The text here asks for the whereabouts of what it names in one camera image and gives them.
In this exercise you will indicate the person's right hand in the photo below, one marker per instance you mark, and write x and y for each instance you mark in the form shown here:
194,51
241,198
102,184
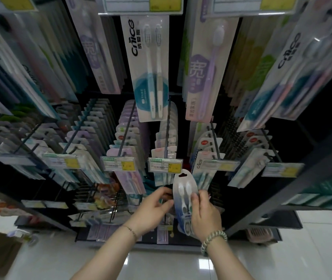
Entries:
206,221

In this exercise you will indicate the person's left hand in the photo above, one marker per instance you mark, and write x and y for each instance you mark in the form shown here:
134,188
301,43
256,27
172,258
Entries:
145,214

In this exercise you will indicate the person's right thumb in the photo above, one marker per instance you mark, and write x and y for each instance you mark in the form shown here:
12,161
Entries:
195,202

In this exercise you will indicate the person's left thumb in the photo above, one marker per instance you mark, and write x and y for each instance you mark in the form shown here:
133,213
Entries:
166,204

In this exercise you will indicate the small twin toothbrush blister pack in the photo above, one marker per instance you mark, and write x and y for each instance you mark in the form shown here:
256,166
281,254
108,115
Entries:
183,186

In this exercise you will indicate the person's right forearm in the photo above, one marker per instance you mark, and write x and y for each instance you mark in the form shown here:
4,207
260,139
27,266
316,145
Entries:
227,262

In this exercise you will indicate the person's left forearm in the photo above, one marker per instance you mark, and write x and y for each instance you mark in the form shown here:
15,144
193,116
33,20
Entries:
107,256

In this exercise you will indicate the small green-edged price tag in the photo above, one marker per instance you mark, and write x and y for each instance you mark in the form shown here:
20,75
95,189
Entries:
220,165
45,204
165,165
282,169
61,162
120,164

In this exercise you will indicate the row of red-dot toothbrush packs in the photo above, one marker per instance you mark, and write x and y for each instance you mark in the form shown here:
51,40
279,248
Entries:
205,145

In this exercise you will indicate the row of orange-print hanging packs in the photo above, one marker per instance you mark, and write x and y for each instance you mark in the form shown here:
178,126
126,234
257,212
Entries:
104,198

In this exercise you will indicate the row of small clear toothbrush packs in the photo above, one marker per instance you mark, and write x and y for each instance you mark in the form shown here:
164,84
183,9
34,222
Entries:
5,145
48,139
250,160

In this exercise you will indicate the row of small white toothbrush packs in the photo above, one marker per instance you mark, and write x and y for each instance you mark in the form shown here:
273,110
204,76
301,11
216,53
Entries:
167,134

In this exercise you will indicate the pink plastic basket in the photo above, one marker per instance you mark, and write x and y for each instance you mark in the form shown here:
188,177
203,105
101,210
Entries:
259,233

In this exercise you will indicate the row of small purple toothbrush packs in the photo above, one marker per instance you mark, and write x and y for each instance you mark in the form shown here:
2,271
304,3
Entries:
129,134

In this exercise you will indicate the black display rack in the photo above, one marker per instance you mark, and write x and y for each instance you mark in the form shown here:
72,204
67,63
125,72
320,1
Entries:
285,177

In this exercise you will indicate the row of small grey toothbrush packs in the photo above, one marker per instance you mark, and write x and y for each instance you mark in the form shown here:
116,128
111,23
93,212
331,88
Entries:
93,128

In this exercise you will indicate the row of teal toothpaste boxes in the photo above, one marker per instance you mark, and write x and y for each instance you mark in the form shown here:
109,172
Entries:
320,192

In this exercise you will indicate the row of lilac single toothbrush packs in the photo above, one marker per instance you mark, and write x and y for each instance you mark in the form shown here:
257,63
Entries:
205,72

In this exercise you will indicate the row of white-teal twin toothbrush packs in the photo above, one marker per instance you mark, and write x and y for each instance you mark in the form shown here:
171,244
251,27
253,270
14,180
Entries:
150,69

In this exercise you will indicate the row of green toothbrush packs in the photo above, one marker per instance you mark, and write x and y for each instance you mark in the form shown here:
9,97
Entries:
249,69

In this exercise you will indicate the row of large pastel toothbrush packs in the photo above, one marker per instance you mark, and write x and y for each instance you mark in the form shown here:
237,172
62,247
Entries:
294,72

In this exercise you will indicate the row of purple-label toothbrush packs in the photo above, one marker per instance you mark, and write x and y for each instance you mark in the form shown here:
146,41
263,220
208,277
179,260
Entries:
96,49

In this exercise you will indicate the row of teal toothbrush packs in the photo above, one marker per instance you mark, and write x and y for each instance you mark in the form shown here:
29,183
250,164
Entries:
59,55

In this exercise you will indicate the white and yellow price tag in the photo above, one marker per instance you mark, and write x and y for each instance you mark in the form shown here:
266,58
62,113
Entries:
142,4
253,5
7,2

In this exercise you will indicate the row of grey-blue toothbrush packs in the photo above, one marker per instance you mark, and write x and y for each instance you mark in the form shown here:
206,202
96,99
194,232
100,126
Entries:
11,69

